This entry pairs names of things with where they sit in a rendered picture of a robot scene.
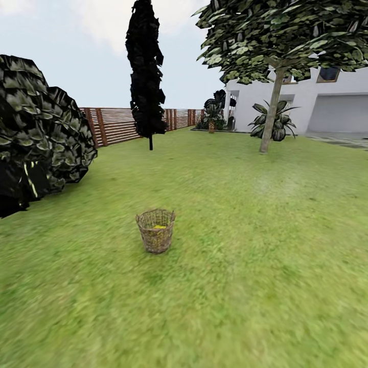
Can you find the wicker basket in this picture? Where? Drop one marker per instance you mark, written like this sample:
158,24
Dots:
165,235

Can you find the tree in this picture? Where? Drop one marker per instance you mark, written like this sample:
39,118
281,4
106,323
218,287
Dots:
144,56
247,37
20,183

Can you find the fixed window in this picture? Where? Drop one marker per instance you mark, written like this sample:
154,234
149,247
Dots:
289,99

